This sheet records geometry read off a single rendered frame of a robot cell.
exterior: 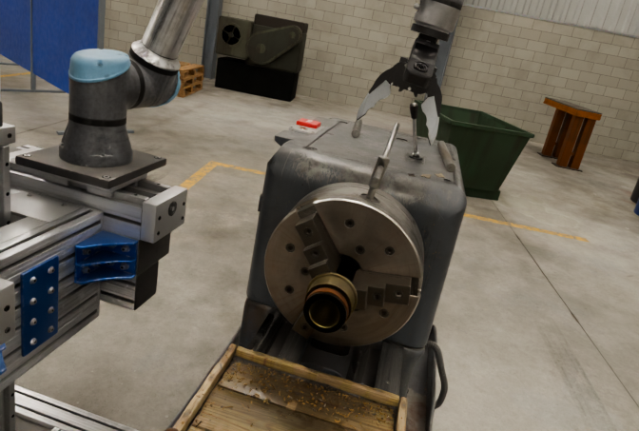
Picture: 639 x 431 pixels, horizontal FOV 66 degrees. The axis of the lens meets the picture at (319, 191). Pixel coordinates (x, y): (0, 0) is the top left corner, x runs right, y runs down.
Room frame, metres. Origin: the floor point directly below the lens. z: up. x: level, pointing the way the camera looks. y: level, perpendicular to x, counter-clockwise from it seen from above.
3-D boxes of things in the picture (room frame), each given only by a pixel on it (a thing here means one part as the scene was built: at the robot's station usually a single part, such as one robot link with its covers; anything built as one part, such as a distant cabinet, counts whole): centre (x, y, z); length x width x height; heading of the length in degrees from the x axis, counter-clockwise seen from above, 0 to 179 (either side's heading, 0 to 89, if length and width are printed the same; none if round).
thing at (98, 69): (1.05, 0.51, 1.33); 0.13 x 0.12 x 0.14; 160
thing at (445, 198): (1.31, -0.13, 1.06); 0.59 x 0.48 x 0.39; 170
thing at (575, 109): (9.05, -4.12, 0.50); 1.61 x 0.44 x 1.00; 177
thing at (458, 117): (5.82, -1.55, 0.43); 1.34 x 0.94 x 0.85; 9
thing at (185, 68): (8.56, 2.91, 0.22); 1.25 x 0.86 x 0.44; 0
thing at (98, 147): (1.04, 0.51, 1.21); 0.15 x 0.15 x 0.10
